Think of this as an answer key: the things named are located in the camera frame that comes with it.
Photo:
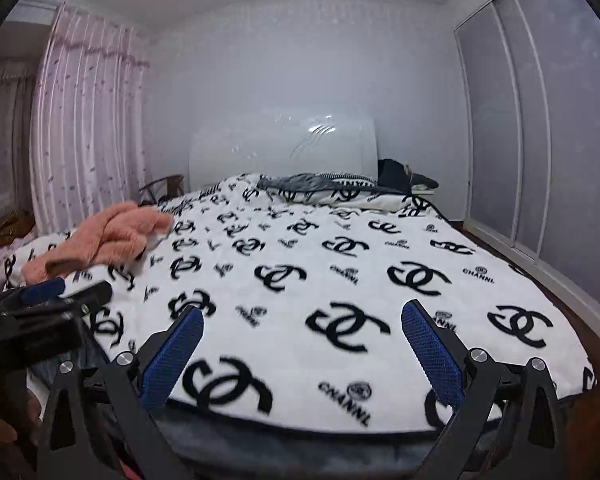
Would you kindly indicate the dark clothing by headboard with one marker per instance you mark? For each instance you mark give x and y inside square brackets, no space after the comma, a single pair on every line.
[392,175]

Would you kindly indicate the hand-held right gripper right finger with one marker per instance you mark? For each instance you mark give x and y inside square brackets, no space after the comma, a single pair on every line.
[432,355]

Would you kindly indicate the white glossy headboard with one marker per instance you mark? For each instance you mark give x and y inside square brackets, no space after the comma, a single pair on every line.
[260,155]

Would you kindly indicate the brown woven basket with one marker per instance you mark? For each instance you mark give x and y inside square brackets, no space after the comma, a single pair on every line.
[12,227]

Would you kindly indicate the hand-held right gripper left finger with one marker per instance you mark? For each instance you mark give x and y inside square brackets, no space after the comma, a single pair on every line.
[175,355]

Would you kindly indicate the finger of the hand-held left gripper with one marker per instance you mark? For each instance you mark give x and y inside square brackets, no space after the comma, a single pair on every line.
[42,290]
[80,302]

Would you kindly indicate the pink sheer curtain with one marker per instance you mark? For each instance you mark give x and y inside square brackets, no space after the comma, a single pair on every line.
[90,125]

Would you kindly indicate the orange fuzzy cloth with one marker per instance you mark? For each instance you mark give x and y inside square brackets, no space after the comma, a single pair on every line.
[110,235]

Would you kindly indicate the wooden chair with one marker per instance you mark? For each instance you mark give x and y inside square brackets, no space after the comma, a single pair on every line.
[162,187]

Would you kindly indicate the grey sliding door wardrobe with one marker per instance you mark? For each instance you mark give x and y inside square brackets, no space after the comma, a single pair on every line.
[555,135]

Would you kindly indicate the white black printed blanket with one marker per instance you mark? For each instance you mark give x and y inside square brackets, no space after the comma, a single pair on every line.
[300,320]

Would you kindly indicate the grey striped cloth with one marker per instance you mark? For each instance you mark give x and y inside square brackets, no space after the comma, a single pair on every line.
[300,182]

